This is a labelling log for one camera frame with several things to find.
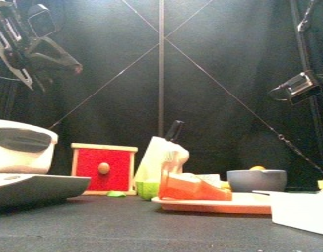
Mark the yellow egg block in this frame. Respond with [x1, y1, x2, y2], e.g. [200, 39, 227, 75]
[219, 180, 233, 192]

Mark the white knife block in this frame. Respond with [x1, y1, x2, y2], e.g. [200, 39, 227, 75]
[133, 135, 191, 185]

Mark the orange salmon block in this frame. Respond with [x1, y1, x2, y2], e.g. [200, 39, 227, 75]
[157, 170, 233, 202]

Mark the red wooden drawer box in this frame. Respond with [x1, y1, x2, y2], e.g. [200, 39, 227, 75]
[69, 142, 138, 197]

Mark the grey tray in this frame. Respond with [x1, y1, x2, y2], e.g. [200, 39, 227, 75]
[0, 172, 92, 209]

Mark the small green toy piece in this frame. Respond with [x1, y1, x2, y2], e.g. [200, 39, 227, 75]
[106, 190, 126, 199]

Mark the green toy cup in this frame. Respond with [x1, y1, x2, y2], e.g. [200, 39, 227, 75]
[133, 180, 161, 202]

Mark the grey bowl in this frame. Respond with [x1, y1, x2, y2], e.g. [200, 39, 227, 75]
[225, 168, 287, 193]

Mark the white box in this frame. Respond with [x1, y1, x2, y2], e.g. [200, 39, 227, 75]
[252, 189, 323, 238]

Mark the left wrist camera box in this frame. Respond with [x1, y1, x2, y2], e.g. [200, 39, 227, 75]
[25, 3, 58, 38]

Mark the thin diagonal brace wire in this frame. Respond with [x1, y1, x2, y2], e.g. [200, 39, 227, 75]
[47, 0, 213, 130]
[121, 0, 323, 179]

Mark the white toy appliance grey handle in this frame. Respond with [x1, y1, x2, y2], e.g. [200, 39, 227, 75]
[0, 118, 59, 175]

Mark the vertical metal frame pole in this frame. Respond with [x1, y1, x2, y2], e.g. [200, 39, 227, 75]
[156, 0, 166, 138]

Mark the black knife handle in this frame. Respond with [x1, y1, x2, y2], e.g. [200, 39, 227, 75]
[164, 119, 187, 144]

